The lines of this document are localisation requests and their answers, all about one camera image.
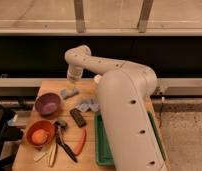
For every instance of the black handled scoop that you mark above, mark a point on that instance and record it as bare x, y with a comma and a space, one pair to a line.
60, 127

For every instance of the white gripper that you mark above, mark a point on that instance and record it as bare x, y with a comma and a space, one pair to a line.
74, 73

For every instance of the orange bowl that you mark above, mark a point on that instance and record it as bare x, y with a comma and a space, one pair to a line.
42, 124

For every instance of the cream wooden spoon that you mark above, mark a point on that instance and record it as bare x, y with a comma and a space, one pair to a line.
39, 155

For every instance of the purple bowl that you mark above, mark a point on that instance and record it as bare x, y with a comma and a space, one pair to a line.
47, 104

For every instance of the grey crumpled cloth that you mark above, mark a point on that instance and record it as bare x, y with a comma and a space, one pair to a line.
85, 105

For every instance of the white cup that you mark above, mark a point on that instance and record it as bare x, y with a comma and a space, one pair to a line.
97, 78

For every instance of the orange carrot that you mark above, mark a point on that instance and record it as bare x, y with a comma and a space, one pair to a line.
81, 142

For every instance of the cream wooden knife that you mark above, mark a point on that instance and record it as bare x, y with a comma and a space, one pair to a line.
52, 155

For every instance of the orange fruit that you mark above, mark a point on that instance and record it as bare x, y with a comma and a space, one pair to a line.
39, 136

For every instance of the black remote control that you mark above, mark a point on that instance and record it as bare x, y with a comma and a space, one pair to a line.
78, 118

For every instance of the blue sponge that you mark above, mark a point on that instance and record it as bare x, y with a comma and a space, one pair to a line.
65, 93

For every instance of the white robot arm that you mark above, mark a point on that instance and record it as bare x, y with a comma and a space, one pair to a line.
121, 94

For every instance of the green tray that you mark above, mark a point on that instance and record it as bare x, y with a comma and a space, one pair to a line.
103, 153

